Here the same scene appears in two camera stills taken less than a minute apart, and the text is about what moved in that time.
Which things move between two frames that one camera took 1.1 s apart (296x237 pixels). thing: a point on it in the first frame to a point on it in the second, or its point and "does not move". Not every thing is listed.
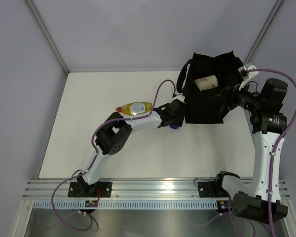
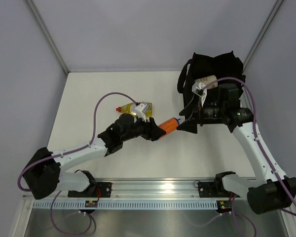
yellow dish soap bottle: [135, 108] does not move
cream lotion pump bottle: [206, 82] does not move
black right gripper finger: [217, 101] to [189, 125]
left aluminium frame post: [47, 33] does not move
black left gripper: [178, 121] to [152, 131]
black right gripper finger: [226, 90] to [191, 111]
